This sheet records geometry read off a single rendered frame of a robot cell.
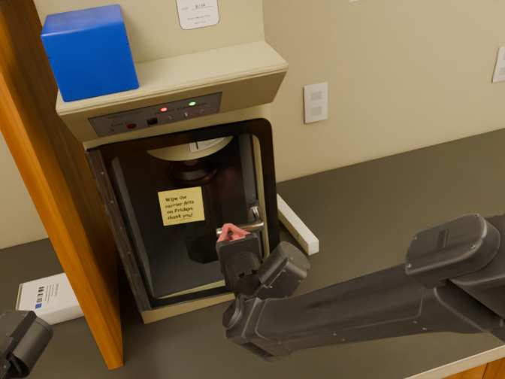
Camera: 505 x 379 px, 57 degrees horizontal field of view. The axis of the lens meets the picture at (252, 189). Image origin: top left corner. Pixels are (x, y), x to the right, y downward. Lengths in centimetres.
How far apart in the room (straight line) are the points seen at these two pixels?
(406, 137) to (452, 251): 126
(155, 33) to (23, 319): 43
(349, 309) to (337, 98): 100
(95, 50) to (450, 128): 128
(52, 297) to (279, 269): 65
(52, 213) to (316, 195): 80
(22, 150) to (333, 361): 67
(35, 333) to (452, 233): 51
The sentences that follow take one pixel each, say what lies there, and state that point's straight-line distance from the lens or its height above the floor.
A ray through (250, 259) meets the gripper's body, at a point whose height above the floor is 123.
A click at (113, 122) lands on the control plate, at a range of 72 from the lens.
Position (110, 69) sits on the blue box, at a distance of 65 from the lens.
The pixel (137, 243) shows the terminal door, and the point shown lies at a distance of 91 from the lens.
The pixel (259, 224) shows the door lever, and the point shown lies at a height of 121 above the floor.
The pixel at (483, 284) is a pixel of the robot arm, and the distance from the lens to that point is 35.
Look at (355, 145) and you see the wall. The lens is 151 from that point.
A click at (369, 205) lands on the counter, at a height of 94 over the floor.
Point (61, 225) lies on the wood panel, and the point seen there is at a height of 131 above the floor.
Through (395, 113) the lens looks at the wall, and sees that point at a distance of 153.
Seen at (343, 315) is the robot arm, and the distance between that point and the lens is 47.
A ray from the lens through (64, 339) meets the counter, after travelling 114.
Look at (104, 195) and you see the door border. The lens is 85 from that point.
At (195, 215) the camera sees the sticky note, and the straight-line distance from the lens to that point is 88.
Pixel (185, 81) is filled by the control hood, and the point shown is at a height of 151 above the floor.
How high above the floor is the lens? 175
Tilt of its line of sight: 35 degrees down
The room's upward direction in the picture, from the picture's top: 6 degrees counter-clockwise
